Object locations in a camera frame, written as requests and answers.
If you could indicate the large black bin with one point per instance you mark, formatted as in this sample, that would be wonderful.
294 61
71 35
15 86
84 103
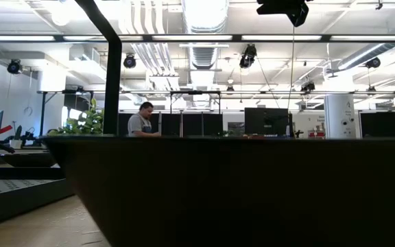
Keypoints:
218 192

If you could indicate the black monitor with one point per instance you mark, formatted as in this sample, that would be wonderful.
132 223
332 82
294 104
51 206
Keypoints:
266 121

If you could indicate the white round column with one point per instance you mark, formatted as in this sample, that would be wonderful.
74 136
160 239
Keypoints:
338 116

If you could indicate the red storage boxes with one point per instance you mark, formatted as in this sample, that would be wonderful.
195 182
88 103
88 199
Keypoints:
315 134

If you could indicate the wide black partition panel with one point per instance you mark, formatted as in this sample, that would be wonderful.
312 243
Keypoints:
379 124

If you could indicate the person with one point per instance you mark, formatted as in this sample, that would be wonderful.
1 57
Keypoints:
139 125

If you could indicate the green artificial plant white pot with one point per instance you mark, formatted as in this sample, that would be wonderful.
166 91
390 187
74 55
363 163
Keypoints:
84 125

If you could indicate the small potted plant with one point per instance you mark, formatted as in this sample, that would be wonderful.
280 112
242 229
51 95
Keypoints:
15 144

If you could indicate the black perforated metal tray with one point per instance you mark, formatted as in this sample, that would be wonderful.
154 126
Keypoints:
19 206

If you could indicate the black round hanging camera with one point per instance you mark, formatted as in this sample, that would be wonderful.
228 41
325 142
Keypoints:
129 61
14 67
373 62
308 86
248 56

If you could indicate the silver ventilation duct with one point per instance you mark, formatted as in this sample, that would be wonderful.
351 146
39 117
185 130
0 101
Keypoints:
204 27

